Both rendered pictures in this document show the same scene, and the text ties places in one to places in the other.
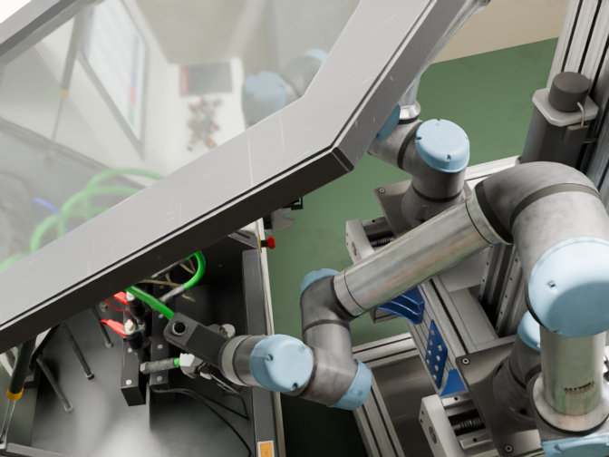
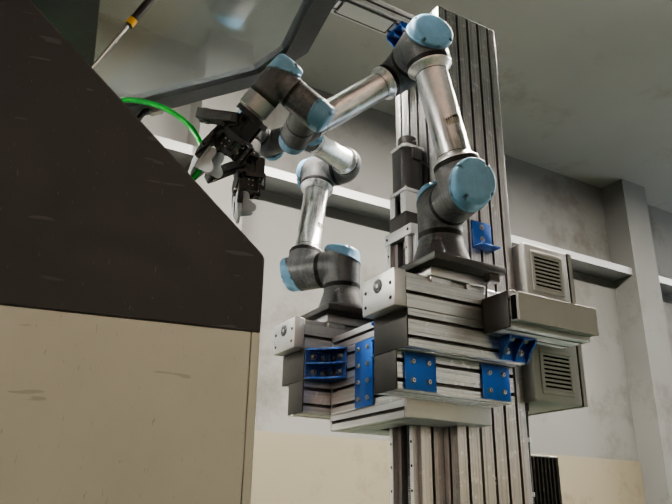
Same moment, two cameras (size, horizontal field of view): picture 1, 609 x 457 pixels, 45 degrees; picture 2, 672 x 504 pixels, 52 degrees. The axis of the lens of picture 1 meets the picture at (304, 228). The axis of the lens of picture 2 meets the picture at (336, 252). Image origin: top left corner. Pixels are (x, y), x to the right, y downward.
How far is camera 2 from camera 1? 2.07 m
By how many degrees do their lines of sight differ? 72
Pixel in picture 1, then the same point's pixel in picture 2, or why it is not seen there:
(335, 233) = not seen: outside the picture
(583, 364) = (447, 93)
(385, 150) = (304, 263)
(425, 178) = (334, 265)
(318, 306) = not seen: hidden behind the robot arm
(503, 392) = (421, 251)
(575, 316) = (429, 31)
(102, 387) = not seen: hidden behind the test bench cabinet
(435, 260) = (359, 86)
